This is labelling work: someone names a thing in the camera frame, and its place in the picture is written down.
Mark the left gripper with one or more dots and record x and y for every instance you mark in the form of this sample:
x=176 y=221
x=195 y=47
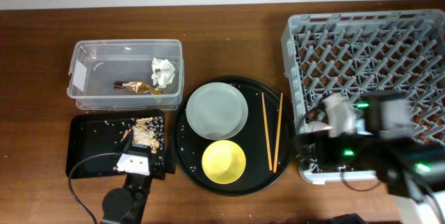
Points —
x=158 y=172

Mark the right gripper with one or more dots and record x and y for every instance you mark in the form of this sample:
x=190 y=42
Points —
x=332 y=161

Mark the food scraps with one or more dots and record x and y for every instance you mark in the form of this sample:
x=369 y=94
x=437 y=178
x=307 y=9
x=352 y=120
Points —
x=147 y=132

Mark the pink cup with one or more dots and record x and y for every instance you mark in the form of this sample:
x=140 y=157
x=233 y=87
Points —
x=315 y=126

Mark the gold snack wrapper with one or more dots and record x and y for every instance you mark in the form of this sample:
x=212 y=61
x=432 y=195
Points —
x=139 y=87

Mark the yellow bowl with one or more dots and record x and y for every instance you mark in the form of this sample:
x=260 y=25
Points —
x=223 y=162

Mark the grey plate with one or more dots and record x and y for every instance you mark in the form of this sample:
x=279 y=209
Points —
x=217 y=111

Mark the white tissue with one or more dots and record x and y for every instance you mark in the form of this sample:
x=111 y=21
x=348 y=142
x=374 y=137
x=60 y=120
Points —
x=163 y=72

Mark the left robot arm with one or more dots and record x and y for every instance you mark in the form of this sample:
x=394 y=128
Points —
x=127 y=203

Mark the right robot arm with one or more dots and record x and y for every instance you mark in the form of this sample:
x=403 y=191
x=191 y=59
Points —
x=412 y=172

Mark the grey dishwasher rack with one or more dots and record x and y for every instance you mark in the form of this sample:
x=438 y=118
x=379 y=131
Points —
x=355 y=53

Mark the right wooden chopstick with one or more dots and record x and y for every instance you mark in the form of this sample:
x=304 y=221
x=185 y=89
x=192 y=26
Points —
x=277 y=140

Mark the wooden chopstick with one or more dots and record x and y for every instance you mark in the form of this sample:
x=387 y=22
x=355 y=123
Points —
x=277 y=140
x=267 y=131

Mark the round black tray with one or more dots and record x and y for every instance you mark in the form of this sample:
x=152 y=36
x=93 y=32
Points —
x=189 y=147

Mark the black rectangular tray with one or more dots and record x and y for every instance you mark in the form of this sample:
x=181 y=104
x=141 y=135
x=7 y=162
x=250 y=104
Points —
x=100 y=133

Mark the left wooden chopstick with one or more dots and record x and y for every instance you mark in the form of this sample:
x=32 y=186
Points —
x=267 y=131

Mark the clear plastic bin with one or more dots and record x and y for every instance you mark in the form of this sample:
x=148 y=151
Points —
x=97 y=64

